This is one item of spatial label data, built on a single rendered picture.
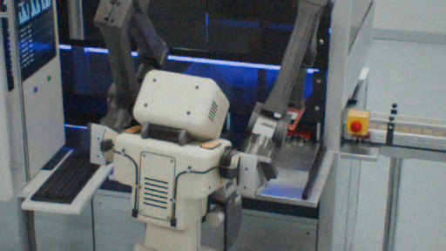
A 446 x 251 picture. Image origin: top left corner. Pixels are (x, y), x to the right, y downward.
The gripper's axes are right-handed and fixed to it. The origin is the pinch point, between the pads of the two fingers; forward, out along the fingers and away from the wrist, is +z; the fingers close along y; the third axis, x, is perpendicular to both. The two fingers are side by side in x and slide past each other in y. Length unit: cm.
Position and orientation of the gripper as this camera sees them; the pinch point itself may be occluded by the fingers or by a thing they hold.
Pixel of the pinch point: (292, 126)
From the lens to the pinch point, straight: 268.7
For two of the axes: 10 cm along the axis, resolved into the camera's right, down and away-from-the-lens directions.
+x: -9.7, -1.0, 2.2
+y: 2.4, -1.6, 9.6
